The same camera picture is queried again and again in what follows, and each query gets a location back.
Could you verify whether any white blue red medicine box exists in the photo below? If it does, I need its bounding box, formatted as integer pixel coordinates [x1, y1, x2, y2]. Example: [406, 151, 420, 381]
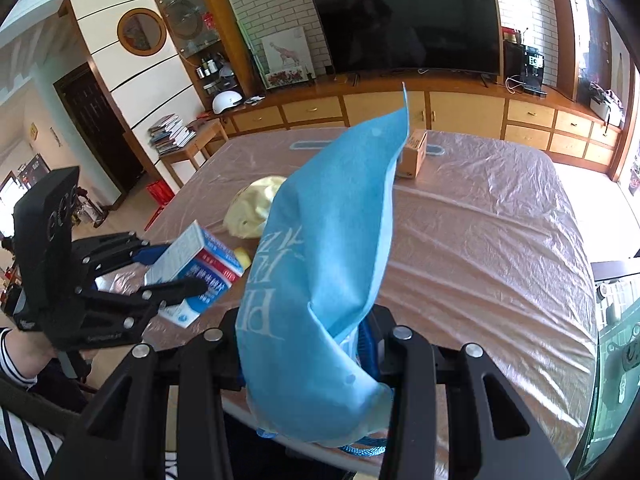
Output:
[145, 220, 246, 306]

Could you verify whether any person's striped shirt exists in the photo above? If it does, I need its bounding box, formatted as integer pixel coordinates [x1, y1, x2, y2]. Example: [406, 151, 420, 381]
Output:
[0, 400, 66, 480]

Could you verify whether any stack of books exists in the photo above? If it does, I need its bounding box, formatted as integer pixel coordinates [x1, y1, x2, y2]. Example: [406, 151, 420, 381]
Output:
[148, 114, 197, 156]

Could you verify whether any red flower picture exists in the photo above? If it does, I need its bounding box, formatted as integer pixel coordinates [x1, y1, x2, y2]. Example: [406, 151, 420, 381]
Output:
[265, 67, 307, 88]

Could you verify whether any giraffe picture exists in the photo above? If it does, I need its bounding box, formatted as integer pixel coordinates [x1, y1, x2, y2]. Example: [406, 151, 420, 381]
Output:
[261, 26, 313, 73]

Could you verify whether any glass top side table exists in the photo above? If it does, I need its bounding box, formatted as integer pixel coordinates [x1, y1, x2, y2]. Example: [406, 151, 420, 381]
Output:
[585, 260, 640, 466]

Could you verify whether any white helmet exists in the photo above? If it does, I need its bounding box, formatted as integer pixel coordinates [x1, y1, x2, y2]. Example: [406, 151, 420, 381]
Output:
[212, 91, 244, 115]

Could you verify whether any glass display cabinet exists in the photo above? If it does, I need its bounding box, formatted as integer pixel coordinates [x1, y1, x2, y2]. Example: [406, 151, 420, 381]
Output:
[145, 0, 251, 106]

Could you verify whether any small wooden side table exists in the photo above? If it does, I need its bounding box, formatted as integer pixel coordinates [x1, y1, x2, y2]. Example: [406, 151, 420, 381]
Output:
[159, 120, 228, 188]

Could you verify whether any tan cardboard box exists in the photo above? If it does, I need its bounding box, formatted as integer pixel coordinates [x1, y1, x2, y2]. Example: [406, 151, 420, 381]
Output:
[395, 129, 428, 179]

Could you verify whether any dark glass door cabinet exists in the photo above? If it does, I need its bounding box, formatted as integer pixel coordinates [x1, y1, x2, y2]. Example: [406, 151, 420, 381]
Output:
[565, 0, 626, 106]

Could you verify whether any black coffee machine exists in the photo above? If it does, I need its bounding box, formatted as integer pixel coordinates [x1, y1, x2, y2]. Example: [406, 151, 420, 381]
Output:
[520, 45, 549, 96]

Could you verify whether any light blue fabric bag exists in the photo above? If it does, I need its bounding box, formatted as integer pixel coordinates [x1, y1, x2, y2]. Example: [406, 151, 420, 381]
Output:
[235, 81, 412, 457]

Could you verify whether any yellow cloth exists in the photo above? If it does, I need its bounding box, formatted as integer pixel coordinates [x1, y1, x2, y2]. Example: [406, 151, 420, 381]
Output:
[222, 175, 288, 239]

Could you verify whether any long wooden media cabinet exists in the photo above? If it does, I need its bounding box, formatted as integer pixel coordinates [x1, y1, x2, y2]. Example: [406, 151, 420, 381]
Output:
[220, 77, 626, 171]

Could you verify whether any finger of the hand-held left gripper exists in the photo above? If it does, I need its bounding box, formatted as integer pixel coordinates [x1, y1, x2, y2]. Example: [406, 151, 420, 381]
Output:
[75, 277, 208, 335]
[70, 231, 173, 281]

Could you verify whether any flat white blue box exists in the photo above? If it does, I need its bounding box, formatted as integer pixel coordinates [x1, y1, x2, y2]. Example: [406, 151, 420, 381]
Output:
[159, 296, 221, 329]

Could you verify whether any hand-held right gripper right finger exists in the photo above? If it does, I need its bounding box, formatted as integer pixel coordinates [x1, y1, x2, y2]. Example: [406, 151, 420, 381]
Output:
[357, 305, 571, 480]

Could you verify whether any person's left forearm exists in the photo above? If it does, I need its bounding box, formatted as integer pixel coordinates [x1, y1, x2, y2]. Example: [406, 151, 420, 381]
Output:
[0, 327, 58, 391]

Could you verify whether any red plastic stool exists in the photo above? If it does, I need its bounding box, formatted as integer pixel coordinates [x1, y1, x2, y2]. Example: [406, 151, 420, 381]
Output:
[145, 180, 176, 231]

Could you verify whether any black flat screen television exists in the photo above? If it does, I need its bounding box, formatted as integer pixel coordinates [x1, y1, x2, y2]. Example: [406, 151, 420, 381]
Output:
[309, 0, 502, 77]

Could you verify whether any dark wooden door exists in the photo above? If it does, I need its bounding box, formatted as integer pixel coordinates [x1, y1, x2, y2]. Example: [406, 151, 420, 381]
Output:
[54, 62, 146, 211]

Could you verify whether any round framed wall plate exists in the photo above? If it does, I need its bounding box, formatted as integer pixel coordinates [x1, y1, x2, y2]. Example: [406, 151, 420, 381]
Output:
[117, 7, 167, 56]

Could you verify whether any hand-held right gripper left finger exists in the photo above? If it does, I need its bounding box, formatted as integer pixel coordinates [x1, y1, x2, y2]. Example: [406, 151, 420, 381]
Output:
[47, 307, 251, 480]

